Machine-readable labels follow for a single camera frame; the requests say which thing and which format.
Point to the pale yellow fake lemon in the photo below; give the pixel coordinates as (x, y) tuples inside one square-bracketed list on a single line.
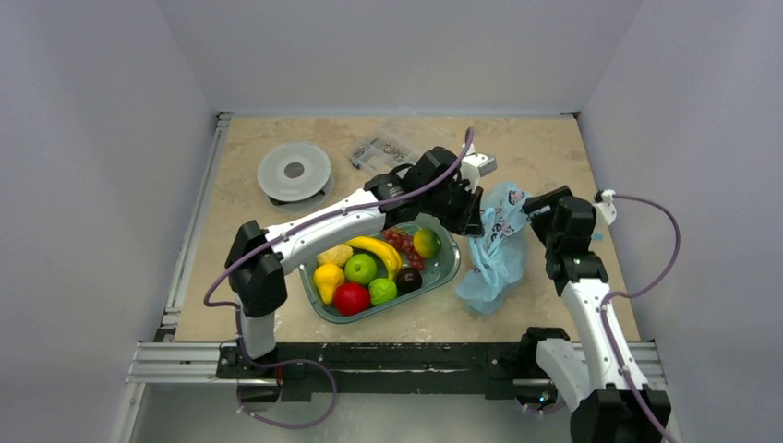
[(337, 255)]

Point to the teal plastic tub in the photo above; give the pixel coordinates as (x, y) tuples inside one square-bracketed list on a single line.
[(439, 270)]

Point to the light blue plastic bag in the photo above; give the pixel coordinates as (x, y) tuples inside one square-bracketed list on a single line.
[(498, 256)]

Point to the dark purple fake plum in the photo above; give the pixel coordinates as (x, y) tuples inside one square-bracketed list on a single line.
[(408, 280)]

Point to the yellow fake banana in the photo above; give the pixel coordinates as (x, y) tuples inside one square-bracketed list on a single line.
[(390, 258)]

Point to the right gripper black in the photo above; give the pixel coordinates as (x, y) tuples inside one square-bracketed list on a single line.
[(537, 206)]

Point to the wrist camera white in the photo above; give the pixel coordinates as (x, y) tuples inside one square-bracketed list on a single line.
[(475, 165), (606, 211)]

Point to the green yellow fake mango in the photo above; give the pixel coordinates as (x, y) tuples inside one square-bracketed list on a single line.
[(427, 243)]

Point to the white filament spool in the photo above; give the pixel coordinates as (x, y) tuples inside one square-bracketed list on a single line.
[(297, 175)]

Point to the green fake cabbage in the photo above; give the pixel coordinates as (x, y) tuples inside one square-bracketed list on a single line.
[(382, 291)]

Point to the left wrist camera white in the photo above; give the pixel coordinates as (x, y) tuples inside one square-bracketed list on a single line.
[(475, 165)]

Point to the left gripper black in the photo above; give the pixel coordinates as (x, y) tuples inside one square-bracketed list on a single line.
[(469, 221)]

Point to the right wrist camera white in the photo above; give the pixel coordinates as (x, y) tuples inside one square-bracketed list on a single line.
[(606, 211)]

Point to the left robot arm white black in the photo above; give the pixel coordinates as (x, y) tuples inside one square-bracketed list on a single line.
[(260, 258)]

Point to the clear plastic screw box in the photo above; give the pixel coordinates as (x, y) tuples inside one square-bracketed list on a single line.
[(395, 141)]

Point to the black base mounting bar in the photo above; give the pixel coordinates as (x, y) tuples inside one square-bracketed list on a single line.
[(495, 370)]

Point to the red fake grapes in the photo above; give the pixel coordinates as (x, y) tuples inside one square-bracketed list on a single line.
[(405, 244)]

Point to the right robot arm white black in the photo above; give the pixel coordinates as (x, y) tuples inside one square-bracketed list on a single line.
[(606, 391)]

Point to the yellow fake pear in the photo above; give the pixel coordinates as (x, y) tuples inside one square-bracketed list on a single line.
[(327, 279)]

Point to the green fake apple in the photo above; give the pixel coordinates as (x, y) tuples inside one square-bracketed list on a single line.
[(361, 269)]

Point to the red fake apple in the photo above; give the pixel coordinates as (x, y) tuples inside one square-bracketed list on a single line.
[(351, 299)]

